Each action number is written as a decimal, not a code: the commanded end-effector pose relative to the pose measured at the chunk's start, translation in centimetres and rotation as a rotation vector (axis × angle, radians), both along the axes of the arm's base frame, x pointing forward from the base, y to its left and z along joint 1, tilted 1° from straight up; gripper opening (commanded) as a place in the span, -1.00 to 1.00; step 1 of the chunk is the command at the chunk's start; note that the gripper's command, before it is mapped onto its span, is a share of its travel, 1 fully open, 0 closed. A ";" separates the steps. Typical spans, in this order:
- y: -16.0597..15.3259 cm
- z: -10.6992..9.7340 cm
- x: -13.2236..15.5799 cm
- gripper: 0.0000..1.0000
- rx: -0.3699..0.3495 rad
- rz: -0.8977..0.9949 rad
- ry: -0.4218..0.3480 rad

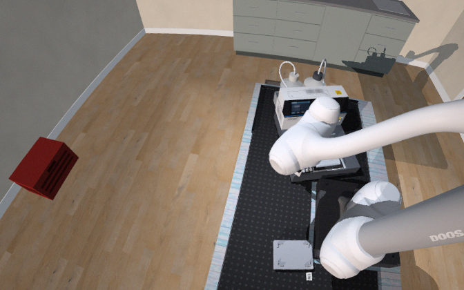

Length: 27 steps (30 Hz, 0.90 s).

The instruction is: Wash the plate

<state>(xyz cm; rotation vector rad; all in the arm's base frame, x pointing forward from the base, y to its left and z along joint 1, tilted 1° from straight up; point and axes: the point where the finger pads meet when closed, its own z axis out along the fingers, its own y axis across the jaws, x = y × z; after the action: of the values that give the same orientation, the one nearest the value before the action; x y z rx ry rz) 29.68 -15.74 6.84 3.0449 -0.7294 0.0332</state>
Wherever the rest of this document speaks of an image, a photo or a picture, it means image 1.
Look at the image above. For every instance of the white bottle with dark grey cap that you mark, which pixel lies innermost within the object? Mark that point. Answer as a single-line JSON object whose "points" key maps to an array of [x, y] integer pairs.
{"points": [[316, 80]]}

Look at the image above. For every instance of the white microplate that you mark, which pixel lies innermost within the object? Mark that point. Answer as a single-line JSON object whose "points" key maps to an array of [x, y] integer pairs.
{"points": [[328, 163]]}

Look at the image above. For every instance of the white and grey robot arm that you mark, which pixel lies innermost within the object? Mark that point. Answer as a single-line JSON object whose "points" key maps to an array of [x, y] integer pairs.
{"points": [[371, 223]]}

